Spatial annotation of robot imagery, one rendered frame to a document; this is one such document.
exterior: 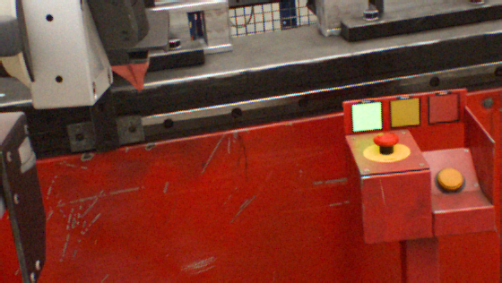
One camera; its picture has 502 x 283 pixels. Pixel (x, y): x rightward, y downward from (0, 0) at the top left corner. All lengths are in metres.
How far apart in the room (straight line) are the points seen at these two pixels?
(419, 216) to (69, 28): 0.81
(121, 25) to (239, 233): 0.95
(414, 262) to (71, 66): 0.89
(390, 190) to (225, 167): 0.36
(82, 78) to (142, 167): 0.87
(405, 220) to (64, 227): 0.60
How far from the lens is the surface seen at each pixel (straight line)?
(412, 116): 1.55
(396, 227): 1.45
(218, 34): 1.71
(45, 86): 0.79
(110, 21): 0.83
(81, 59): 0.78
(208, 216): 1.70
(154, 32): 1.14
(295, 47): 1.71
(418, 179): 1.43
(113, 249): 1.71
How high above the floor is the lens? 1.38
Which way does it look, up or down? 23 degrees down
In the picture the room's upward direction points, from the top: 6 degrees counter-clockwise
